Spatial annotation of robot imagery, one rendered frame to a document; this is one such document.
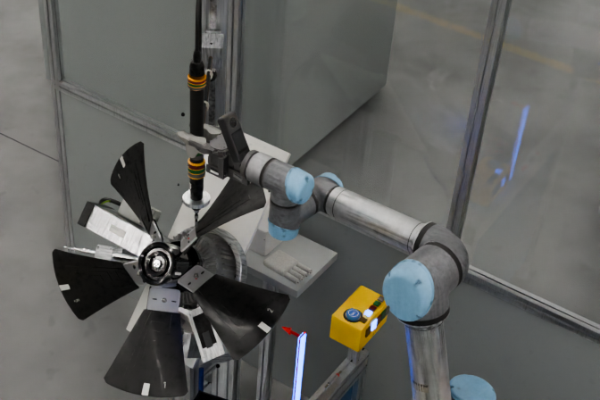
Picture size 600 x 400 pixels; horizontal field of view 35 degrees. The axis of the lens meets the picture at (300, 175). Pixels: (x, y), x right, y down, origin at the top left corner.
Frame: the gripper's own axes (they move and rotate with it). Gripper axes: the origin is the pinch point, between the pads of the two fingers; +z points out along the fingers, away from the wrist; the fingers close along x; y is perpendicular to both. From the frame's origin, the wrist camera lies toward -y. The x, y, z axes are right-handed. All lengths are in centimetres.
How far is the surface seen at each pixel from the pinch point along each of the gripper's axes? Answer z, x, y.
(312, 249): -2, 63, 80
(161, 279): 3.1, -7.4, 46.1
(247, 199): -9.0, 13.8, 25.8
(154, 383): -4, -20, 71
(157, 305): 4, -8, 55
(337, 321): -36, 21, 60
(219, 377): 12, 31, 124
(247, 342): -26, -7, 52
